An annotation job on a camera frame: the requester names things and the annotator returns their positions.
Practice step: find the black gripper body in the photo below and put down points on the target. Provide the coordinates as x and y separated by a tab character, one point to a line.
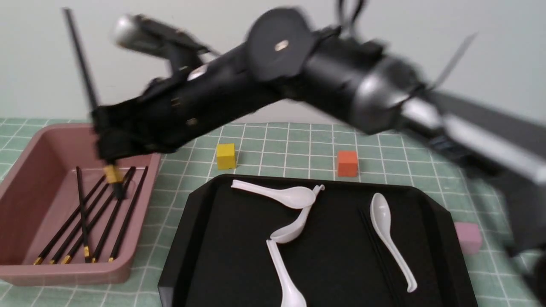
193	102

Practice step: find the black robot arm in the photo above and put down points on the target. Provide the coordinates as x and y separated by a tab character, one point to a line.
356	82

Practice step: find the yellow cube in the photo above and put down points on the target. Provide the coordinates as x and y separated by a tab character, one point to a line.
226	156

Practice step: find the black chopstick gold tip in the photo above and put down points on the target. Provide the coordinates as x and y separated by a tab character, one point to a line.
124	228
43	254
57	257
76	245
113	215

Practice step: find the white spoon top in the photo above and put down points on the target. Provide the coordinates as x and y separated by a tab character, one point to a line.
297	197

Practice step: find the white spoon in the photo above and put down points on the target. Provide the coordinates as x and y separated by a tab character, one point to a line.
297	197
381	219
291	296
290	232

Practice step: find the black plastic tray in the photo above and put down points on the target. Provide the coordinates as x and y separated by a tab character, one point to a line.
219	255

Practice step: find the pink plastic bin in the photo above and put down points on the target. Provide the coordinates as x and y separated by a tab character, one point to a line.
40	192

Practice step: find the black chopstick crossing upright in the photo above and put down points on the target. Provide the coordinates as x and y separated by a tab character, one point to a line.
83	216

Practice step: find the green checkered tablecloth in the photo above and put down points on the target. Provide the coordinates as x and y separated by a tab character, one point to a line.
296	150

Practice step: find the white spoon middle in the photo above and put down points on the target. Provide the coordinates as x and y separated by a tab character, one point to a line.
290	232

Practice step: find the orange cube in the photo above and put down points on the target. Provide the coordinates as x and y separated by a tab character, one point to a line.
347	164

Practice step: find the white spoon bottom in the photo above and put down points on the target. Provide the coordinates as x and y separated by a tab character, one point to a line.
291	296

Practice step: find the white spoon right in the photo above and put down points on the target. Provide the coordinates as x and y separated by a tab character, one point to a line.
381	219

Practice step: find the pink cube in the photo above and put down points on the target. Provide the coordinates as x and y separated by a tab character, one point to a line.
469	237

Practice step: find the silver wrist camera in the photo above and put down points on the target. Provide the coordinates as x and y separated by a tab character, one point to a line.
143	34

